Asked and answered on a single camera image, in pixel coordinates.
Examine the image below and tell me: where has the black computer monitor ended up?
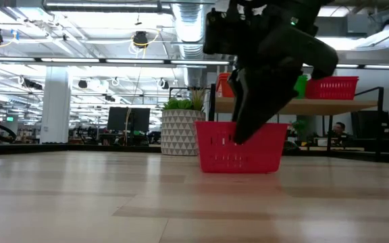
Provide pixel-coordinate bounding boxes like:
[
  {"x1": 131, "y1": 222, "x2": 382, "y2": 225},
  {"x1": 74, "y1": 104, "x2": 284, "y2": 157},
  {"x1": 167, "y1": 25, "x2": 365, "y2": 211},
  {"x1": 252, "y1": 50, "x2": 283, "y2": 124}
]
[
  {"x1": 351, "y1": 110, "x2": 389, "y2": 149},
  {"x1": 106, "y1": 107, "x2": 151, "y2": 133}
]

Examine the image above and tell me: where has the wooden shelf board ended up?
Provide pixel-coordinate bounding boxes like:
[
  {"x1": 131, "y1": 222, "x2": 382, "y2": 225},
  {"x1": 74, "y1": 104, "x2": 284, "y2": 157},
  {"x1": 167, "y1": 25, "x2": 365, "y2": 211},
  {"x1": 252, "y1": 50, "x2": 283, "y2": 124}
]
[{"x1": 214, "y1": 98, "x2": 380, "y2": 116}]

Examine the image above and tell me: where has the small green background plant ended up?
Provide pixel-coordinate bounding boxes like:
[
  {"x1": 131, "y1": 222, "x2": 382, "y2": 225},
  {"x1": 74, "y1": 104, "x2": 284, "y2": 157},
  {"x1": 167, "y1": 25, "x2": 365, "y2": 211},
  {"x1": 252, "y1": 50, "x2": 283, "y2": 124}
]
[{"x1": 290, "y1": 119, "x2": 307, "y2": 136}]

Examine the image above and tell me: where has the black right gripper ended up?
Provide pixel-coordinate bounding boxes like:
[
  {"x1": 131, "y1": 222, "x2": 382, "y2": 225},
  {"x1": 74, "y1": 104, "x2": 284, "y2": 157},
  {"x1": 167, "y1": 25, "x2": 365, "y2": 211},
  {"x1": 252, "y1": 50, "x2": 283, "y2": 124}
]
[{"x1": 228, "y1": 20, "x2": 339, "y2": 145}]

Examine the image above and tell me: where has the green succulent plant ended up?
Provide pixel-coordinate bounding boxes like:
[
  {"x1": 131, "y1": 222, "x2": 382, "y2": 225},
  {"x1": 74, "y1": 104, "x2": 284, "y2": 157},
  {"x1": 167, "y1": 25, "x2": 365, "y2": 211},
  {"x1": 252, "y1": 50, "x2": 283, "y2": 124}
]
[{"x1": 162, "y1": 86, "x2": 207, "y2": 111}]

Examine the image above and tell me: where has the wide silver ventilation duct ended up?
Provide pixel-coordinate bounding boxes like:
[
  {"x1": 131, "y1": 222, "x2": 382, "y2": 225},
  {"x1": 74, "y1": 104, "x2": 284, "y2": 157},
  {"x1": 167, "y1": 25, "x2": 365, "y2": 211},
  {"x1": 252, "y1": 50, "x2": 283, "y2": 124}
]
[{"x1": 171, "y1": 2, "x2": 209, "y2": 88}]

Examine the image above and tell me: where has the white pillar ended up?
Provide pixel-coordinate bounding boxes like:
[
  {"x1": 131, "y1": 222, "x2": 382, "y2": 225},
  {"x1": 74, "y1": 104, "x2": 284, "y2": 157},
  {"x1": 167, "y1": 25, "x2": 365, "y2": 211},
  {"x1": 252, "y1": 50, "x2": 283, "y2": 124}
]
[{"x1": 40, "y1": 66, "x2": 73, "y2": 145}]

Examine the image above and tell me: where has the person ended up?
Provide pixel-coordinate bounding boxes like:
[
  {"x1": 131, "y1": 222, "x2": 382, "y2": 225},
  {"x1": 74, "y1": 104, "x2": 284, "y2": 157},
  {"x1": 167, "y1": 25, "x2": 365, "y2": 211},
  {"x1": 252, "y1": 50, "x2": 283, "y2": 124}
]
[{"x1": 331, "y1": 121, "x2": 354, "y2": 142}]

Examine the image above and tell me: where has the linear ceiling light strip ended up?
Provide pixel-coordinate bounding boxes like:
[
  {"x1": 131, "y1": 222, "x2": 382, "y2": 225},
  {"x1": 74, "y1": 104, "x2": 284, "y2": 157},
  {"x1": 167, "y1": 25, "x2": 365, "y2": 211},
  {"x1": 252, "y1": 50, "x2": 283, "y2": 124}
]
[{"x1": 0, "y1": 57, "x2": 389, "y2": 70}]

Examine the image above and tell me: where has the black metal shelf frame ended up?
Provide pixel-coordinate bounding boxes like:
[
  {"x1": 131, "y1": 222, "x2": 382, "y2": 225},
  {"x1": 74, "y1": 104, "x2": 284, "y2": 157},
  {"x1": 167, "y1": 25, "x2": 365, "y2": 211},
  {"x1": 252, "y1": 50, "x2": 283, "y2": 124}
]
[{"x1": 209, "y1": 83, "x2": 385, "y2": 161}]

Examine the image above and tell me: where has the white triangle-patterned plant pot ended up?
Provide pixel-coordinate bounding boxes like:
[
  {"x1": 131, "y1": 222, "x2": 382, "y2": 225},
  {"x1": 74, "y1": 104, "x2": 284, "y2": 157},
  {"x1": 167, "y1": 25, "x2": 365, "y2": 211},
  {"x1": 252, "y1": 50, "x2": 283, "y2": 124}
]
[{"x1": 160, "y1": 108, "x2": 206, "y2": 157}]

